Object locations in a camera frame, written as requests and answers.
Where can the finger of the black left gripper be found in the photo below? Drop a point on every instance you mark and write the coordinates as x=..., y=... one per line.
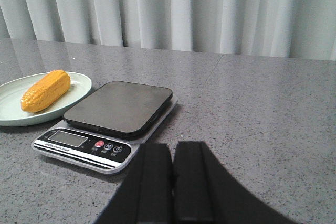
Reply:
x=145, y=196
x=205, y=192

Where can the orange plastic corn cob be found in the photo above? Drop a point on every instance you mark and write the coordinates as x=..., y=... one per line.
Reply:
x=45, y=92

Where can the silver digital kitchen scale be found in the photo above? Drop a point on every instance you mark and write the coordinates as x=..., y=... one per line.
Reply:
x=104, y=131

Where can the pale green round plate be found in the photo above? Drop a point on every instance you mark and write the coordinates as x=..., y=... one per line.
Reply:
x=11, y=94

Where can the white pleated curtain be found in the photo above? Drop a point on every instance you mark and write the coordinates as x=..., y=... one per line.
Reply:
x=280, y=28

